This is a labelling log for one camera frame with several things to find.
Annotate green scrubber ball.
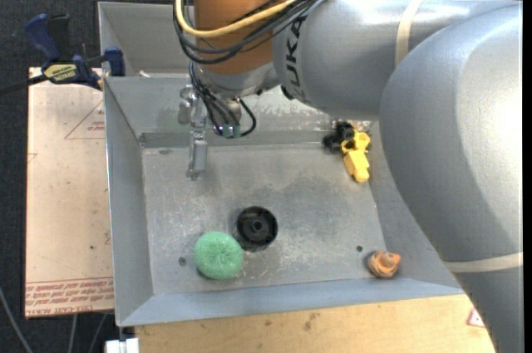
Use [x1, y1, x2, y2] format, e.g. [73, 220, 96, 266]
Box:
[193, 230, 245, 282]

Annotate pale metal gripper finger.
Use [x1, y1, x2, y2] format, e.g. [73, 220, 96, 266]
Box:
[186, 130, 209, 182]
[177, 86, 196, 126]

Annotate yellow toy vehicle, black wheels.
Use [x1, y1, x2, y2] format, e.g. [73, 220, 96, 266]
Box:
[323, 120, 372, 184]

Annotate black round cup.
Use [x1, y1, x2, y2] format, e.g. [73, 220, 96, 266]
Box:
[234, 205, 280, 253]

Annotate brown cardboard board, red print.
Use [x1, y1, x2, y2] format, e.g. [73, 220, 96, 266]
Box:
[24, 66, 116, 320]

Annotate grey metal bin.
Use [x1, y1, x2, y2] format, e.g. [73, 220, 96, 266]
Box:
[97, 1, 465, 328]

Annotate orange and brown cone toy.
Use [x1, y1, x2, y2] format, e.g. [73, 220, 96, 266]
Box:
[365, 250, 402, 280]

